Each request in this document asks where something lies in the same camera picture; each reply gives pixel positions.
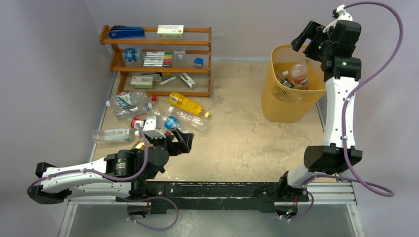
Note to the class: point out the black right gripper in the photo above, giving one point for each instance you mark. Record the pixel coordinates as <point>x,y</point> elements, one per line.
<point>314,37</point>

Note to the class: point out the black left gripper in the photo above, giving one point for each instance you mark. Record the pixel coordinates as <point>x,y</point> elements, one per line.
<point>185,141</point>

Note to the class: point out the clear unlabeled plastic bottle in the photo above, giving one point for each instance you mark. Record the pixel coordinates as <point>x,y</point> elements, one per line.
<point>189,119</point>

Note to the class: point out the clear bottle red white label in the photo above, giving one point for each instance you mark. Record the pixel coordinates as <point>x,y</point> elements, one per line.
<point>300,77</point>

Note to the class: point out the yellow plastic bottle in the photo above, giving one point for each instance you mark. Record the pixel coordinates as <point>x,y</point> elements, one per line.
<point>180,101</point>

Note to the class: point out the clear bottle red label red cap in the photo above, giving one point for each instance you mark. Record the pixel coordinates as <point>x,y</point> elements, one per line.
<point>137,122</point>

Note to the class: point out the clear bottle green Cestbon label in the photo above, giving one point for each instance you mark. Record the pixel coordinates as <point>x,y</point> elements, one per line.
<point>283,78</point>

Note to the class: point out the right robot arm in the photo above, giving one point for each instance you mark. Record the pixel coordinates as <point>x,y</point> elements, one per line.
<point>333,47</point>

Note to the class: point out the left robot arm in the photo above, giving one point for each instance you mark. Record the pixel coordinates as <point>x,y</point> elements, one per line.
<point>123,174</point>

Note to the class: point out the yellow mesh waste bin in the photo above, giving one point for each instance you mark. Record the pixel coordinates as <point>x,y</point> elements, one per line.
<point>282,104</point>

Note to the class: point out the amber bottle red gold label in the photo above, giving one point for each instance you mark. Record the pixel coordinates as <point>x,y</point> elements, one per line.
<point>138,145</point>

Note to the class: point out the clear crumpled bottle white cap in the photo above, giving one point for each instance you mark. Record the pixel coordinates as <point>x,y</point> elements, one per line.
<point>132,111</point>

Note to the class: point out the white stapler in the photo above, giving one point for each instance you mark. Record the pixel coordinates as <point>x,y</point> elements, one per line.
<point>188,80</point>

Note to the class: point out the clear bottle blue white label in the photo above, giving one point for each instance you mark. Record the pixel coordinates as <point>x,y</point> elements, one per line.
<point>128,99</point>

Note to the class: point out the white marker pen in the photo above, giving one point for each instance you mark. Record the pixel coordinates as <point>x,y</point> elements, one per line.
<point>169,80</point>

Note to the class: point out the wooden shelf rack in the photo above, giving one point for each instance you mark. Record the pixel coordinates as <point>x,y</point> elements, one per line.
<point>180,63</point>

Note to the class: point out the blue white eraser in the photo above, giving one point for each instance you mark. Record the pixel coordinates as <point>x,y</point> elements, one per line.
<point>198,63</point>

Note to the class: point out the set of colored markers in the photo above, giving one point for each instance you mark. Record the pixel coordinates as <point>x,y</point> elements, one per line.
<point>158,59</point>

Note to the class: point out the small clear container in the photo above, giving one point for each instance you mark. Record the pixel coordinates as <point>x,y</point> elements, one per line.
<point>179,55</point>

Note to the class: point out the blue stapler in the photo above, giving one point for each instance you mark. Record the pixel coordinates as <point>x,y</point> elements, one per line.
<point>126,32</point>

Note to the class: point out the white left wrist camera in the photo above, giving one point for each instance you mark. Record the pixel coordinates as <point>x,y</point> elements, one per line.
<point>152,127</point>

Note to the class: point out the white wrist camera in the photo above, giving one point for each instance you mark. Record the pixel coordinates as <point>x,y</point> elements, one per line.
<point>152,127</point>
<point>338,14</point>

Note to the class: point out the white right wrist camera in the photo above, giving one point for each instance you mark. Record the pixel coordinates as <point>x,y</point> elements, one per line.
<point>338,14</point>

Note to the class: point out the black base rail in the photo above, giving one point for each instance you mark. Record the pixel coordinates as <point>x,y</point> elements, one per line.
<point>265,197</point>

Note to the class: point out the aluminium table frame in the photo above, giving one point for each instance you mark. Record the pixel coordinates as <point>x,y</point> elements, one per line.
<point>325,210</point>

